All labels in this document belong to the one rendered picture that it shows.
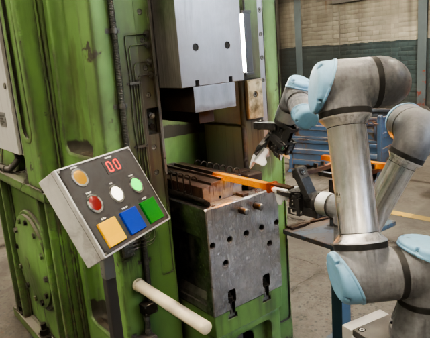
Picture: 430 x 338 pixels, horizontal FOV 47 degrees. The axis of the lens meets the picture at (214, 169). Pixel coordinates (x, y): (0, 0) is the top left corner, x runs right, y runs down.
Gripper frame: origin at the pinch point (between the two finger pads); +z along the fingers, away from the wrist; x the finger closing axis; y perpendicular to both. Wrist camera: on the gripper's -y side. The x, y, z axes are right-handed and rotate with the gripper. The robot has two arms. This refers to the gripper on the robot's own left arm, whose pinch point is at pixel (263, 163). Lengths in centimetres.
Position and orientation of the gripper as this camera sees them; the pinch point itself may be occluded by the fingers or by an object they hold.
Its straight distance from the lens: 176.8
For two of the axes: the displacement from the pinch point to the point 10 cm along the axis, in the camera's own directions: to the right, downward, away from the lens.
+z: -2.3, 7.8, 5.8
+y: 5.8, 5.9, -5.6
